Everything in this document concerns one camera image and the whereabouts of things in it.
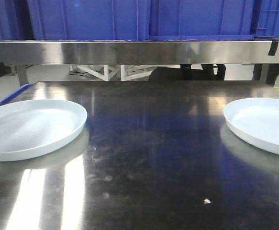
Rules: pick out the pale blue plate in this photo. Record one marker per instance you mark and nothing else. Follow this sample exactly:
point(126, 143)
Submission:
point(255, 121)
point(33, 128)

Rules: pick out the steel shelf leg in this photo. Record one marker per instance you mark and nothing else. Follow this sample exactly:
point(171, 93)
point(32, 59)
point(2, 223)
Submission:
point(22, 75)

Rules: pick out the blue crate upper middle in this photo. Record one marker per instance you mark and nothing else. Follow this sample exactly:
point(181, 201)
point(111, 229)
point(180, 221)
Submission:
point(205, 20)

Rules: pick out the blue crate upper left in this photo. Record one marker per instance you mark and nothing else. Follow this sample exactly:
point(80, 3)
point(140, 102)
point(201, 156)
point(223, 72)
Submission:
point(90, 19)

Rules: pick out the blue bin left of table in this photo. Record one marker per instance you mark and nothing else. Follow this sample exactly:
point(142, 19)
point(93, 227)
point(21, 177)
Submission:
point(13, 95)

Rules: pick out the black tape strip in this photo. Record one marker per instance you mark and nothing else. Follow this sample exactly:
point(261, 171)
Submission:
point(273, 48)

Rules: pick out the blue crate far left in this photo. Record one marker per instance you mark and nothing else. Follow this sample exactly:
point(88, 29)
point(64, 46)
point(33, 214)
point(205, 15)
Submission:
point(15, 21)

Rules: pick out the blue crate with label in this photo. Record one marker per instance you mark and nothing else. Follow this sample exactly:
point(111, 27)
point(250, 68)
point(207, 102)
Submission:
point(265, 21)

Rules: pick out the white metal frame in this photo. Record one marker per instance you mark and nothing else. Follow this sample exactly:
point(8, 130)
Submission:
point(113, 72)

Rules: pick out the stainless steel shelf rail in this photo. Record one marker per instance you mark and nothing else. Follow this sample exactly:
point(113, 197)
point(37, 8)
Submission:
point(136, 53)

